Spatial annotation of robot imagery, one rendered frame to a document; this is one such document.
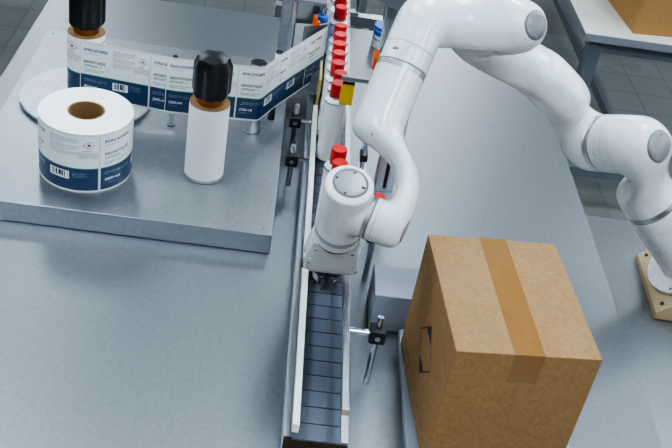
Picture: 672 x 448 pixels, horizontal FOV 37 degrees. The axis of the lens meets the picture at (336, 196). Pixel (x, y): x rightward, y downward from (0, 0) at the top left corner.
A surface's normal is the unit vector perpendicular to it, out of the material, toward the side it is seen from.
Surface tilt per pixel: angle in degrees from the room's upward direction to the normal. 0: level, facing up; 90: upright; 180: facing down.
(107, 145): 90
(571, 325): 0
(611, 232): 0
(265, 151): 0
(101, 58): 90
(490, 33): 75
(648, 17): 91
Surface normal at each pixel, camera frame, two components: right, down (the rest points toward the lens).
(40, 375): 0.15, -0.81
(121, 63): -0.12, 0.55
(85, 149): 0.20, 0.58
